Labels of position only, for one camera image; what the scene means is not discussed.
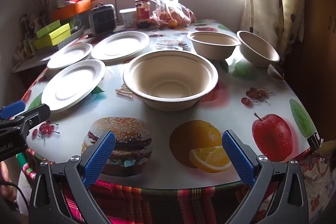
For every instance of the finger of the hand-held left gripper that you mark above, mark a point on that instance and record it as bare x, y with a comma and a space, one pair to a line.
36, 112
11, 109

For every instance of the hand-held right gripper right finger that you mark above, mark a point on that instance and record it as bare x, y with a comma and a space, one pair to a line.
237, 158

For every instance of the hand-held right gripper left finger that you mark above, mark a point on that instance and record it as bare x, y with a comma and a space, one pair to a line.
101, 158

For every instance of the white paper plate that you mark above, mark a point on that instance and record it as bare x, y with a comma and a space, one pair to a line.
71, 87
69, 56
118, 47

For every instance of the beige paper bowl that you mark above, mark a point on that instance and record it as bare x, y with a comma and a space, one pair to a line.
212, 49
168, 82
258, 52

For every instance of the grey side shelf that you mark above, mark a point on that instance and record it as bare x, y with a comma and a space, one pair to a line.
31, 61

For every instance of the fruit print tablecloth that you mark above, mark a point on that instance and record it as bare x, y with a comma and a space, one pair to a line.
157, 119

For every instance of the plaid cloth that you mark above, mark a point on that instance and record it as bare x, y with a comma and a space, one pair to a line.
157, 203

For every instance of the green box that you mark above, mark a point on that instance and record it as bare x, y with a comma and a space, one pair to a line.
47, 29
52, 39

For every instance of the black binder clip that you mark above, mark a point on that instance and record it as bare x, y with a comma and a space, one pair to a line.
313, 140

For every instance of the striped tray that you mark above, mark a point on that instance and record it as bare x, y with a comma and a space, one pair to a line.
69, 40

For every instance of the orange box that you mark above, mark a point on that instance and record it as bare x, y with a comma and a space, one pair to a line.
71, 9

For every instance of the small grey heater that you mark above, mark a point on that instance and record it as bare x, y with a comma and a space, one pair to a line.
102, 20

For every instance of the white plastic tub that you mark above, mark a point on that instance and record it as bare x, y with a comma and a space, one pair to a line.
128, 18

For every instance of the red label glass jar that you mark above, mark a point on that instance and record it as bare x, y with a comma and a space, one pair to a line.
142, 14

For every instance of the plastic bag of oranges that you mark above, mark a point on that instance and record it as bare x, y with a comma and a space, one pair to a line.
178, 15

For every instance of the patterned curtain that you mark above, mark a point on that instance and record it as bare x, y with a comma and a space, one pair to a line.
273, 3

